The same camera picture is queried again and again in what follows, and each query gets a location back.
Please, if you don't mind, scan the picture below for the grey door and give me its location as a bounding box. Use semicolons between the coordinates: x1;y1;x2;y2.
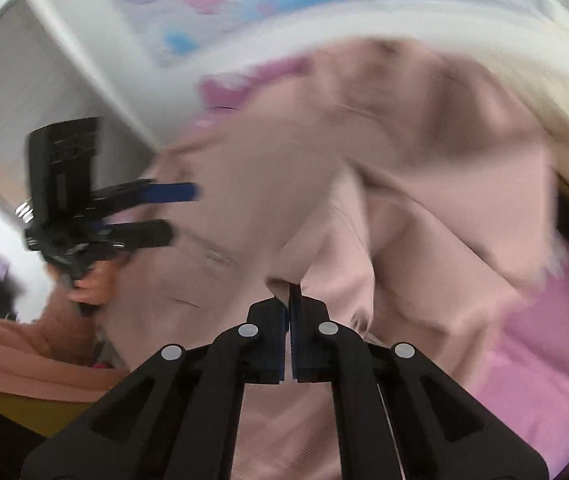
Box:
0;0;159;211

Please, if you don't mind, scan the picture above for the dusty pink garment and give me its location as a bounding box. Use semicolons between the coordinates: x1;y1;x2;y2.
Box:
98;39;568;480

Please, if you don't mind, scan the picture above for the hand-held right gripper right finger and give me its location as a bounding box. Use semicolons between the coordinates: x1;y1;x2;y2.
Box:
289;284;550;480

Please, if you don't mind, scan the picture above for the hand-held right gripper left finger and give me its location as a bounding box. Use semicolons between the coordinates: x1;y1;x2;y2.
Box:
19;297;288;480

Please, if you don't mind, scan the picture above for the person's left hand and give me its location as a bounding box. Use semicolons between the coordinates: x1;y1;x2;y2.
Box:
70;262;116;311

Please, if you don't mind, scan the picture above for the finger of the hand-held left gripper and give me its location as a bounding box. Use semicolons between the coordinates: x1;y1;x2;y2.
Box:
103;219;174;251
92;180;201;207

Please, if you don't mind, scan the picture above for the person's left forearm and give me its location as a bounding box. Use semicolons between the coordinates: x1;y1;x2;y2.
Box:
0;280;132;405

